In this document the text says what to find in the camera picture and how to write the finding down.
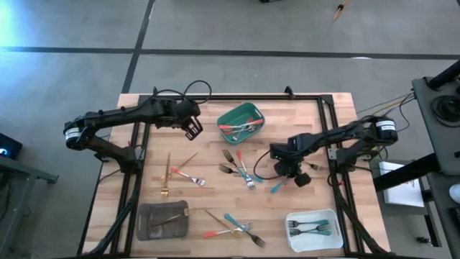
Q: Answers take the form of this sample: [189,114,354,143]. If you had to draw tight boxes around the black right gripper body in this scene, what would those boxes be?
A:
[269,142,307,170]

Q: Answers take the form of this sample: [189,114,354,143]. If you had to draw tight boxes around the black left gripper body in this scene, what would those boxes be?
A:
[168,99,201,125]

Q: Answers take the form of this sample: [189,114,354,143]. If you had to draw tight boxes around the teal green plastic bin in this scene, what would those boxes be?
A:
[216,102,266,146]

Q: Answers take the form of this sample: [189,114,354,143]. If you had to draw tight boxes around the blue utensil handle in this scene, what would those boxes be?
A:
[218,163,265,183]

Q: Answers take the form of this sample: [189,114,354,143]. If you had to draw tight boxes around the white plastic bin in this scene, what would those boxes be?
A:
[285,208,344,253]

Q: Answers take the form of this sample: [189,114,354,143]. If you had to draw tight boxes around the grey translucent bin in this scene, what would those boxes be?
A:
[135,200,190,241]

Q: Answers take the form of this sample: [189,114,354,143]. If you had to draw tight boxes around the white box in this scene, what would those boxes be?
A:
[379,160,426,209]

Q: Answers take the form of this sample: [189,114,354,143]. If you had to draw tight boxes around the black beam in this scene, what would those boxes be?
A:
[372,153,442,192]

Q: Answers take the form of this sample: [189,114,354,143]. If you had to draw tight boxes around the grey side table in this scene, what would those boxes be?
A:
[411,76,460,176]

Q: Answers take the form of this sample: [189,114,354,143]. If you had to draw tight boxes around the dark grey table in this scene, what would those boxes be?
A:
[425,171,460,259]

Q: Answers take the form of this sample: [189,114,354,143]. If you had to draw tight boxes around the yellow pointed stick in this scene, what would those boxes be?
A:
[332,0,351,22]

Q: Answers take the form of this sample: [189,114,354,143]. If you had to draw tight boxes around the white round object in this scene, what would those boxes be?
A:
[448,183,460,204]

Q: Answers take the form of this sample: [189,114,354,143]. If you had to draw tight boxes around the grey metal bench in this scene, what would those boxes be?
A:
[0,154,60,258]

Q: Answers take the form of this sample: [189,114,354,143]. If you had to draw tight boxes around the black pole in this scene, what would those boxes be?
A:
[426,59,460,91]

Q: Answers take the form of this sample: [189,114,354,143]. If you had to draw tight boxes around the black device blue light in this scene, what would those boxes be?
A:
[0,132,23,161]

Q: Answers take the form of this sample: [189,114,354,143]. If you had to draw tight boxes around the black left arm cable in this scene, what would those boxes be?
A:
[142,79,213,109]

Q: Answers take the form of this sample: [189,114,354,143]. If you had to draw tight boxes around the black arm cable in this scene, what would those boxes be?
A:
[253,150,285,181]
[142,79,213,109]

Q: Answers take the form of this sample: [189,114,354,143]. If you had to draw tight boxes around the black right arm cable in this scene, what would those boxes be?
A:
[253,150,285,181]

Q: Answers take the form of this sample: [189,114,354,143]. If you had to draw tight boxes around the grey metal base bracket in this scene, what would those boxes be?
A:
[326,146,374,161]

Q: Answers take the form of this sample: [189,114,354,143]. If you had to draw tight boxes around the black aluminium table frame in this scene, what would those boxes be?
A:
[77,93,392,258]

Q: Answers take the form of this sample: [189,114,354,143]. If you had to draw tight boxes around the yellow floor cable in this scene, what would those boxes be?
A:
[357,95,415,123]

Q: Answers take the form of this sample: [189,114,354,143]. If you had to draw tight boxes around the black floor cable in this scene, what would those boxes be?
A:
[356,91,415,140]

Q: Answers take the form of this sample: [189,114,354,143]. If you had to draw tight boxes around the black coiled cable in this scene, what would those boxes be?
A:
[430,94,460,124]

